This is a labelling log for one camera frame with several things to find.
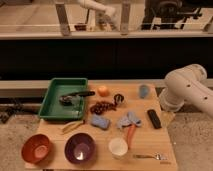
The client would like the orange red pepper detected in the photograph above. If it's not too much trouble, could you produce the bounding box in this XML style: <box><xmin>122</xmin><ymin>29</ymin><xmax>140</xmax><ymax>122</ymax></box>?
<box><xmin>126</xmin><ymin>124</ymin><xmax>136</xmax><ymax>149</ymax></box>

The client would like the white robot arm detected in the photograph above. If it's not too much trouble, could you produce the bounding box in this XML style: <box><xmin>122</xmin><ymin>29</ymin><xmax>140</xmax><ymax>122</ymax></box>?
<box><xmin>159</xmin><ymin>64</ymin><xmax>213</xmax><ymax>118</ymax></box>

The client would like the small metal cup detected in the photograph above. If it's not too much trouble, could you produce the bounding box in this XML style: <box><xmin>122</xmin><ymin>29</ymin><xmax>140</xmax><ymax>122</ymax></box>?
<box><xmin>114</xmin><ymin>94</ymin><xmax>124</xmax><ymax>106</ymax></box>

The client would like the light blue cup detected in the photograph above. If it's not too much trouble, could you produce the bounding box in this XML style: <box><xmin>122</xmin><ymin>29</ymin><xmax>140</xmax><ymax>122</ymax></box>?
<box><xmin>139</xmin><ymin>85</ymin><xmax>150</xmax><ymax>99</ymax></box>

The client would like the white cup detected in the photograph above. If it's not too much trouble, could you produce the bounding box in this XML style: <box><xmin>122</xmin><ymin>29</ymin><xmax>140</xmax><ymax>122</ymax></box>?
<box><xmin>108</xmin><ymin>137</ymin><xmax>128</xmax><ymax>158</ymax></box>

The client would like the orange fruit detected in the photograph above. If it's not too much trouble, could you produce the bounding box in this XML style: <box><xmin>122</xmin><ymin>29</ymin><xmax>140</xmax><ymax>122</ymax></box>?
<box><xmin>97</xmin><ymin>86</ymin><xmax>110</xmax><ymax>97</ymax></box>

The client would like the dark grape bunch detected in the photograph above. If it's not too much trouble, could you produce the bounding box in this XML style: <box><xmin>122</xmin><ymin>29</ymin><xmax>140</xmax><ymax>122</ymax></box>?
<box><xmin>90</xmin><ymin>101</ymin><xmax>116</xmax><ymax>115</ymax></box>

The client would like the blue sponge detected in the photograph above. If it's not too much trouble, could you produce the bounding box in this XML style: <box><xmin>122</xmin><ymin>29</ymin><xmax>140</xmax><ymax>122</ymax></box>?
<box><xmin>91</xmin><ymin>114</ymin><xmax>110</xmax><ymax>130</ymax></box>

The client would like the blue crumpled cloth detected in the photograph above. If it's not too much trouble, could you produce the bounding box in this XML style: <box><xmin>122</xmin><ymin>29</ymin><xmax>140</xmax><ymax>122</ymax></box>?
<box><xmin>116</xmin><ymin>111</ymin><xmax>142</xmax><ymax>130</ymax></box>

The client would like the wooden board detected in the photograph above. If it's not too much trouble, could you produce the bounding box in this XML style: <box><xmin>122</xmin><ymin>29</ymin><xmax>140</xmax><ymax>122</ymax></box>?
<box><xmin>25</xmin><ymin>83</ymin><xmax>178</xmax><ymax>171</ymax></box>

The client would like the black remote block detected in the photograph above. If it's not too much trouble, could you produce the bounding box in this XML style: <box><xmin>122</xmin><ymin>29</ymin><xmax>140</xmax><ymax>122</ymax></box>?
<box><xmin>147</xmin><ymin>109</ymin><xmax>161</xmax><ymax>129</ymax></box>

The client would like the yellow banana toy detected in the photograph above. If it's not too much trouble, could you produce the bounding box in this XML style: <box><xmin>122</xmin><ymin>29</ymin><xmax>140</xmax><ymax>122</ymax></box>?
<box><xmin>61</xmin><ymin>120</ymin><xmax>85</xmax><ymax>134</ymax></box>

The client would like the green plastic tray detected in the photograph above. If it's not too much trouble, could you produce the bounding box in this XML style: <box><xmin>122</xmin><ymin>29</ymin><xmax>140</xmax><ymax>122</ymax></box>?
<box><xmin>39</xmin><ymin>78</ymin><xmax>88</xmax><ymax>121</ymax></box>

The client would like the purple bowl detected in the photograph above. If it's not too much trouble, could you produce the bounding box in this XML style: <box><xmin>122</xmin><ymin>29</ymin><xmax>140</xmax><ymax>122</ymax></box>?
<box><xmin>64</xmin><ymin>133</ymin><xmax>96</xmax><ymax>164</ymax></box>

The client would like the silver spoon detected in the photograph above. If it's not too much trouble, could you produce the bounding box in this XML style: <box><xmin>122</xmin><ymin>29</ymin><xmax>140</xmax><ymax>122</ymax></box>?
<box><xmin>133</xmin><ymin>153</ymin><xmax>167</xmax><ymax>160</ymax></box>

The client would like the orange bowl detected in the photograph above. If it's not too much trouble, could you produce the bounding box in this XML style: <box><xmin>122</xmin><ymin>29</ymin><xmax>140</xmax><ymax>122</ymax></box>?
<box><xmin>21</xmin><ymin>134</ymin><xmax>52</xmax><ymax>164</ymax></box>

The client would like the black handled can opener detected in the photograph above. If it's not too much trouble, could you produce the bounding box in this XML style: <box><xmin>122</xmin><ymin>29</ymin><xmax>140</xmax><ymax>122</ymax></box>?
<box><xmin>59</xmin><ymin>91</ymin><xmax>95</xmax><ymax>106</ymax></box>

